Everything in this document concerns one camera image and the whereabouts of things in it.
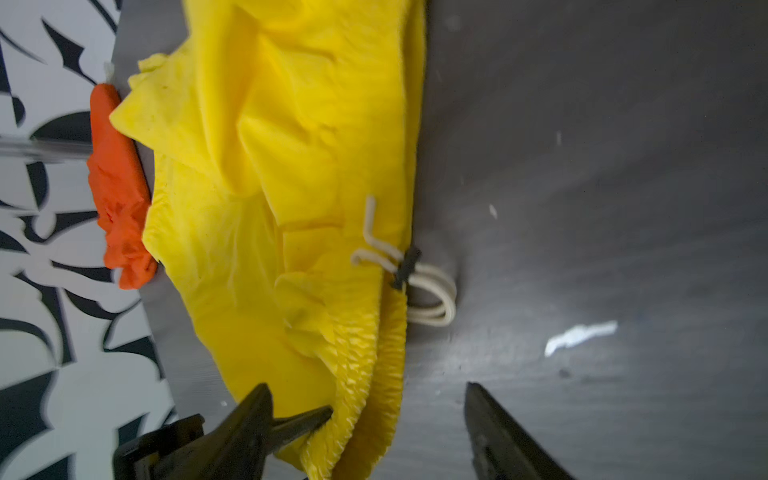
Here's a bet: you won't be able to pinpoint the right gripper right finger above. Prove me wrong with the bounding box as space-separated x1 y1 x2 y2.
464 382 574 480

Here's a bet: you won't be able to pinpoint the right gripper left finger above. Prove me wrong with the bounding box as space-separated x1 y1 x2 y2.
112 383 333 479

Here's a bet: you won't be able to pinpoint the yellow shorts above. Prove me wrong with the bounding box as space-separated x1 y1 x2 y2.
111 1 457 479

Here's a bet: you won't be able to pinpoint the orange shorts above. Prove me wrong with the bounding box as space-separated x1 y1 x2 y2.
87 83 157 290

